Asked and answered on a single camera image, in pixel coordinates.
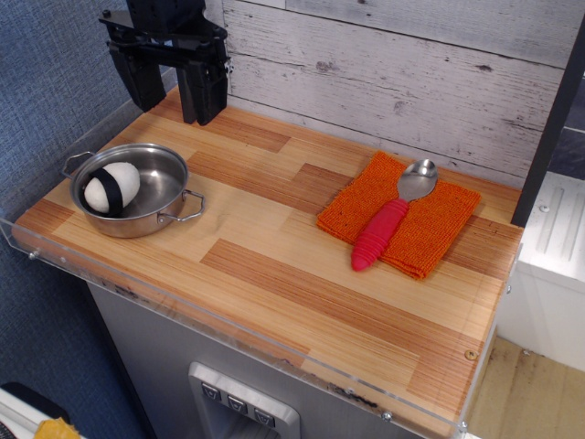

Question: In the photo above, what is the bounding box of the metal spoon with red handle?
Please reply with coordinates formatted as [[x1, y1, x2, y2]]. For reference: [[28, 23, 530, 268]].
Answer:
[[351, 159, 438, 272]]

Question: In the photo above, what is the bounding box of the dark right vertical post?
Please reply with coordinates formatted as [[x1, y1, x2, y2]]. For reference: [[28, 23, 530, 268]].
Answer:
[[511, 19, 584, 227]]

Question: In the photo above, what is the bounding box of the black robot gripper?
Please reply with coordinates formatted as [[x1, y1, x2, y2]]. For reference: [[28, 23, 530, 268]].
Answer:
[[99, 1, 230, 125]]

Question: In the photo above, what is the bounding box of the stainless steel two-handled pot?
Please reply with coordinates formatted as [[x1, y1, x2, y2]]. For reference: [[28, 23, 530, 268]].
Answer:
[[61, 144, 204, 238]]

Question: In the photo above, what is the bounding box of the white egg with black band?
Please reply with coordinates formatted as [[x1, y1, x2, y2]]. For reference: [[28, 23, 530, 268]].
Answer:
[[84, 162, 141, 217]]

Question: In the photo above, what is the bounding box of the silver toy fridge cabinet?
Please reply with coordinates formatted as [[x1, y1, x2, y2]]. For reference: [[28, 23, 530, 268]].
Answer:
[[90, 285, 415, 438]]

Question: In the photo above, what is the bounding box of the white side cabinet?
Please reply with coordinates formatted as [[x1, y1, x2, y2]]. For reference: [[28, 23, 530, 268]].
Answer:
[[496, 172, 584, 370]]

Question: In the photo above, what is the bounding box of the yellow object at corner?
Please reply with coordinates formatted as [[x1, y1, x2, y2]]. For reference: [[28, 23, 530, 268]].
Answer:
[[34, 418, 81, 439]]

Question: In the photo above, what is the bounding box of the silver dispenser button panel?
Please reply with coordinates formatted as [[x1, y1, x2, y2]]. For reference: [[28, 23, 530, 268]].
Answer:
[[188, 362, 302, 438]]

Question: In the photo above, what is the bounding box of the clear acrylic table guard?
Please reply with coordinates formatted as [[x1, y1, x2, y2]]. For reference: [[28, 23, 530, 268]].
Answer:
[[0, 66, 525, 439]]

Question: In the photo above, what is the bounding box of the white and black corner object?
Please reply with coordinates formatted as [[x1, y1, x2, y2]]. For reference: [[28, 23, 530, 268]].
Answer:
[[1, 382, 70, 438]]

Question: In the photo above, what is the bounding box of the orange knitted cloth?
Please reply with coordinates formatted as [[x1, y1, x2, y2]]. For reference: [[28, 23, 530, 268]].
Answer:
[[316, 152, 481, 280]]

